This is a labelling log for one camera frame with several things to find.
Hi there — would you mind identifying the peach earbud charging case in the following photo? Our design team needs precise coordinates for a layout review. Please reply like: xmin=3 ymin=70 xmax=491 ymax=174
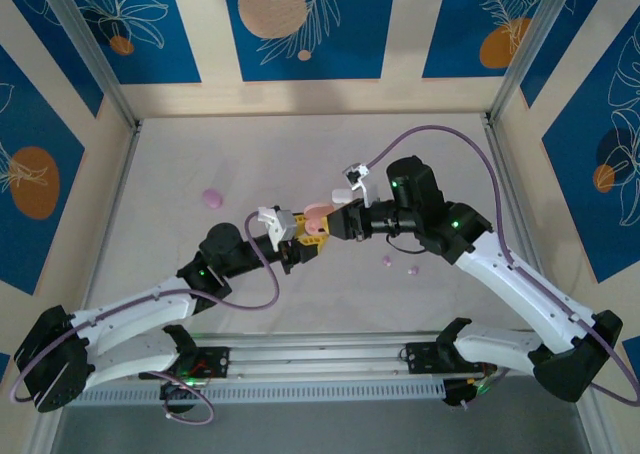
xmin=303 ymin=201 xmax=335 ymax=235

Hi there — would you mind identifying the black controller box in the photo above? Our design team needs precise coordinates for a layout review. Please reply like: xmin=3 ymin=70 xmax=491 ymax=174
xmin=159 ymin=378 xmax=204 ymax=415
xmin=442 ymin=376 xmax=494 ymax=409

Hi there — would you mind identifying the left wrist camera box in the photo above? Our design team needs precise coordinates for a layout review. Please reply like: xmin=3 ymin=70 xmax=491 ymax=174
xmin=257 ymin=205 xmax=298 ymax=248

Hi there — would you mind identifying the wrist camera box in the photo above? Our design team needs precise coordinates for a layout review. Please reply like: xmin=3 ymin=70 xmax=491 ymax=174
xmin=341 ymin=162 xmax=381 ymax=209
xmin=257 ymin=205 xmax=298 ymax=248

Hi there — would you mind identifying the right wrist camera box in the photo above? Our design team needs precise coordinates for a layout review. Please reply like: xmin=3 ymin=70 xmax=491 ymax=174
xmin=341 ymin=162 xmax=381 ymax=209

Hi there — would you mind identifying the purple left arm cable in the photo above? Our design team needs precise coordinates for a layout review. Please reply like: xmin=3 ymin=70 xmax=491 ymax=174
xmin=9 ymin=211 xmax=280 ymax=426

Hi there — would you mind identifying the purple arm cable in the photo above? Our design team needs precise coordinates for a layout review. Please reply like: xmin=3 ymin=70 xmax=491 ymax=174
xmin=368 ymin=125 xmax=640 ymax=409
xmin=9 ymin=211 xmax=280 ymax=426

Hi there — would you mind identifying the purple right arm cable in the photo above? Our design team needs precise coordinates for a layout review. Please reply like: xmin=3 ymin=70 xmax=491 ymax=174
xmin=368 ymin=125 xmax=640 ymax=409

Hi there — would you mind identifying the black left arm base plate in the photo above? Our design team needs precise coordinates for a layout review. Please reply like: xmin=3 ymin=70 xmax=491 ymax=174
xmin=138 ymin=346 xmax=230 ymax=380

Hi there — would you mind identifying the aluminium mounting rail frame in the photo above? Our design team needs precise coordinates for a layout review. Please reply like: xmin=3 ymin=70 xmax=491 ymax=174
xmin=42 ymin=329 xmax=594 ymax=386

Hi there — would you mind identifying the grey slotted cable duct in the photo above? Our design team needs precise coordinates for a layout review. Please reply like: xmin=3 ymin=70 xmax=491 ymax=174
xmin=63 ymin=379 xmax=446 ymax=407

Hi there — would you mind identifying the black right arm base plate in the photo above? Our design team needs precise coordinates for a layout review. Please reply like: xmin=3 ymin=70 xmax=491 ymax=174
xmin=405 ymin=341 xmax=501 ymax=375

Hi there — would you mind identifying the aluminium frame post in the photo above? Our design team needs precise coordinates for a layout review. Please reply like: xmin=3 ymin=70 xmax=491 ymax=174
xmin=487 ymin=0 xmax=586 ymax=125
xmin=37 ymin=0 xmax=142 ymax=131

